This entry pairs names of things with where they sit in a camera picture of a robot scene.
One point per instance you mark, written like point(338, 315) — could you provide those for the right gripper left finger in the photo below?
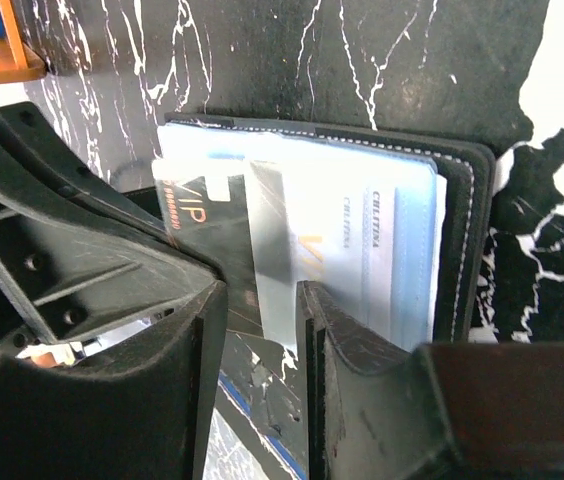
point(140, 409)

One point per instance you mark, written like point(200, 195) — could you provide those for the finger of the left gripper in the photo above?
point(77, 258)

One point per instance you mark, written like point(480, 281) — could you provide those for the black VIP credit card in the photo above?
point(232, 212)

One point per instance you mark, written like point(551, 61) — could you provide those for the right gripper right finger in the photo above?
point(443, 411)

